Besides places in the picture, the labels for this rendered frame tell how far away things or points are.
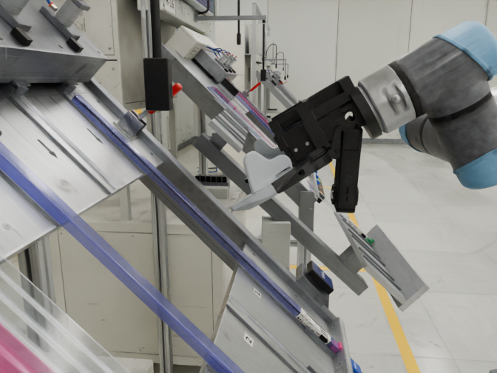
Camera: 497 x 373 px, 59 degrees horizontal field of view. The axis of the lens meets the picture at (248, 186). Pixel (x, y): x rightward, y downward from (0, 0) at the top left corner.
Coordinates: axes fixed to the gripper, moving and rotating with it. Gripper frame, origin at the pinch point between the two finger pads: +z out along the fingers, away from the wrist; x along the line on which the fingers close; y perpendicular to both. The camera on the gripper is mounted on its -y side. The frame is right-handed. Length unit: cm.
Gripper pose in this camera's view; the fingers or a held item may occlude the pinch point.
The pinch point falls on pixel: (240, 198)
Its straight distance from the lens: 59.6
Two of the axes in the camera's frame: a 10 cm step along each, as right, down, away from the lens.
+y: -5.1, -8.5, -1.5
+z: -8.6, 4.7, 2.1
